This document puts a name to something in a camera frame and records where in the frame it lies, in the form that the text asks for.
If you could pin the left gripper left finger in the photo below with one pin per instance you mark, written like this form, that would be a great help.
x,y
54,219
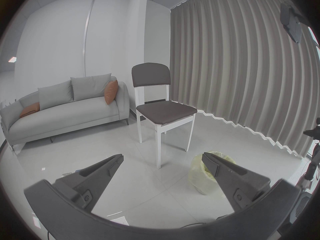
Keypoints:
x,y
97,179

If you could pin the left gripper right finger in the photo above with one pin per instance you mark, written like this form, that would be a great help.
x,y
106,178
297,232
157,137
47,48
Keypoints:
x,y
232,184

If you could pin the yellow plastic bag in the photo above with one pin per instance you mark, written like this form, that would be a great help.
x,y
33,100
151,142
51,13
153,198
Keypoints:
x,y
197,164

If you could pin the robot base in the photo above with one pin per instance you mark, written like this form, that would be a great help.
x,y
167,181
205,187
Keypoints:
x,y
301,204

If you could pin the white trash bin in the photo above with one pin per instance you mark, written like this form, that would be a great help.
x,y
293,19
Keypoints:
x,y
205,186

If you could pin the light grey sofa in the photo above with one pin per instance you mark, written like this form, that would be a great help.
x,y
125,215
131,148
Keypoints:
x,y
70,119

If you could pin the black tripod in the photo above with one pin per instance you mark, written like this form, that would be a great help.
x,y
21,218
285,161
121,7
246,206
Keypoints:
x,y
312,159

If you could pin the orange pillow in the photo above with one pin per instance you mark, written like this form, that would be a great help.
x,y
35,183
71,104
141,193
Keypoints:
x,y
30,109
111,92

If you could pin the grey cushion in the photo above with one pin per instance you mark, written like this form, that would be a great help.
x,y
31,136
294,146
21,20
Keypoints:
x,y
90,87
55,95

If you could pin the grey white-legged chair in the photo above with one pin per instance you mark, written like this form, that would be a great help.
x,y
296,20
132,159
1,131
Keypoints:
x,y
165,111

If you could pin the beige curtain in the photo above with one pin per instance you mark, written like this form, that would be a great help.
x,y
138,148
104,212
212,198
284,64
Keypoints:
x,y
237,59

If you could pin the ceiling light panel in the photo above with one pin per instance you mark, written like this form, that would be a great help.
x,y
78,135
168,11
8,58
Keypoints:
x,y
12,59

